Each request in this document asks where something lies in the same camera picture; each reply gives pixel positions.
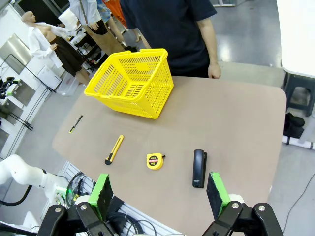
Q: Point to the large white table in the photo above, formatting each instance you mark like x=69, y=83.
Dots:
x=297, y=37

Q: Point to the mannequin with brown skirt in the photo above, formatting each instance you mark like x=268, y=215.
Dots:
x=64, y=54

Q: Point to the black stapler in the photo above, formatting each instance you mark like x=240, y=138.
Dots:
x=198, y=169

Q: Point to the person in dark T-shirt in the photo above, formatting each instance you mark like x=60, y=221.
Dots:
x=172, y=32

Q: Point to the clear plastic storage box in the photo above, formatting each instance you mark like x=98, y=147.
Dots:
x=66, y=86

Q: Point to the black pen yellow cap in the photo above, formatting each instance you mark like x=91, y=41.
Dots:
x=76, y=123

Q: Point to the person's left hand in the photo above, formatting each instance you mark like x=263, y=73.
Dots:
x=214, y=71

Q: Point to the yellow tape measure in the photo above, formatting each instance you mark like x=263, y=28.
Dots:
x=153, y=162

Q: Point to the yellow black utility knife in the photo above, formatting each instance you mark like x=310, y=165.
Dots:
x=115, y=148

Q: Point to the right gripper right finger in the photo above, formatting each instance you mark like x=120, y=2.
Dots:
x=217, y=194

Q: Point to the mannequin pale shirt brown trousers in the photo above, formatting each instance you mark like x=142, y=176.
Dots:
x=101, y=37

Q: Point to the mannequin with orange trousers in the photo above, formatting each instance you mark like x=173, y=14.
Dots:
x=115, y=7

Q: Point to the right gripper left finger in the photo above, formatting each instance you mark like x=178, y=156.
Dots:
x=101, y=194

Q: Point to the grey plastic stool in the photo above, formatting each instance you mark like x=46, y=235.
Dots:
x=302, y=83

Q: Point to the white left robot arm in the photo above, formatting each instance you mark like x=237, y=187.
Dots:
x=24, y=172

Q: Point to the black green spare gripper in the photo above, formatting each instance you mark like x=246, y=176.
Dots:
x=9, y=81

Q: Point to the yellow plastic shopping basket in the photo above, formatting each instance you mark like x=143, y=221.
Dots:
x=110, y=97

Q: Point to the person's left forearm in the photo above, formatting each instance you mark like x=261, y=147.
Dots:
x=211, y=46

